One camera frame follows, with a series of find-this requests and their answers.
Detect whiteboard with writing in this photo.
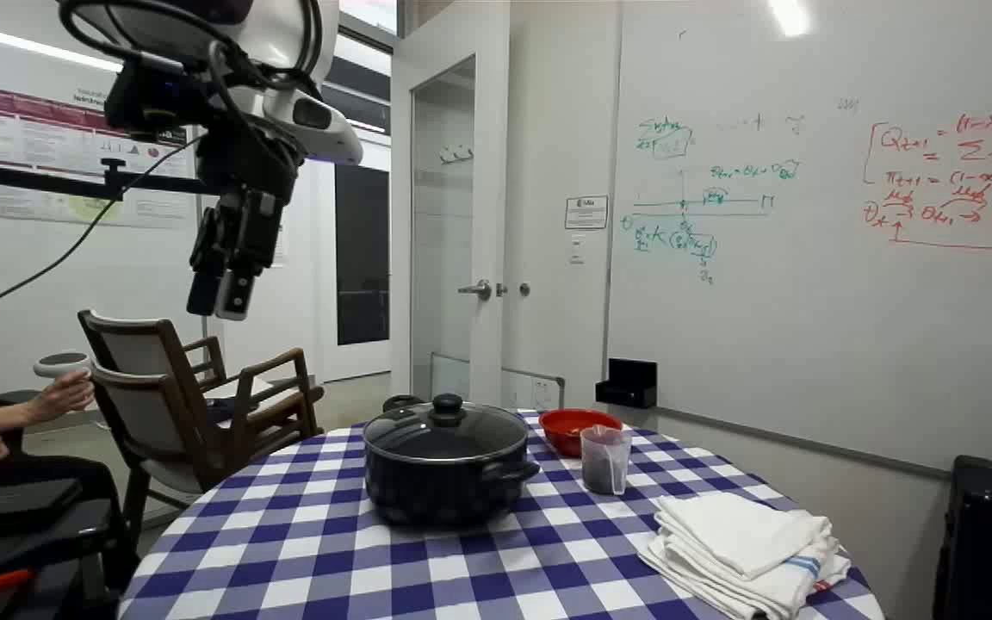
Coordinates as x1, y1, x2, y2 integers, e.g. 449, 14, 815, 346
610, 0, 992, 470

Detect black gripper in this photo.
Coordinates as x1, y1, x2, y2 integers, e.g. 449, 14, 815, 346
187, 127, 295, 316

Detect folded white kitchen towels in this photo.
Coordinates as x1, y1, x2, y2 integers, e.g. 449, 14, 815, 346
637, 492, 850, 620

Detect black bag on floor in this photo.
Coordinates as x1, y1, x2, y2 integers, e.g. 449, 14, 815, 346
0, 478, 116, 620

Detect white paper cup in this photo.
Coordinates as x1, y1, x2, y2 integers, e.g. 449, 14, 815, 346
36, 353, 94, 409

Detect black box on ledge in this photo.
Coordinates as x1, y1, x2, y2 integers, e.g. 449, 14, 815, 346
597, 357, 659, 409

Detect black camera boom bar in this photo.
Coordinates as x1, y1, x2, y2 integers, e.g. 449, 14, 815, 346
0, 159, 210, 201

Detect glass pot lid black knob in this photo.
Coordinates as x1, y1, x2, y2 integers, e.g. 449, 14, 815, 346
363, 390, 533, 467

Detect white door with handle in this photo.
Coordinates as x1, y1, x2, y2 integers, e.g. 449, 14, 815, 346
388, 0, 620, 406

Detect black cable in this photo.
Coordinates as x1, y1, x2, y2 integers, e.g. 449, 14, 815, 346
0, 135, 203, 328

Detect black cooking pot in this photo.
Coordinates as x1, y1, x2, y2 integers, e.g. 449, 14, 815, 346
366, 433, 539, 530

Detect blue white checkered tablecloth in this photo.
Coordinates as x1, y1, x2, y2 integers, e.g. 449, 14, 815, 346
115, 415, 890, 620

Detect red bowl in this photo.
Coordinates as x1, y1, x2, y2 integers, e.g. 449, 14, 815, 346
541, 409, 616, 460

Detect wooden rocking chair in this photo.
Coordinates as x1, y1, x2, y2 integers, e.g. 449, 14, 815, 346
75, 309, 323, 530

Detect clear plastic measuring cup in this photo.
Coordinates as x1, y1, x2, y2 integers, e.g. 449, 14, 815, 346
578, 429, 630, 495

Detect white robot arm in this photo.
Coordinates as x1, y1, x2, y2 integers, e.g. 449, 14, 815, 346
60, 0, 363, 316

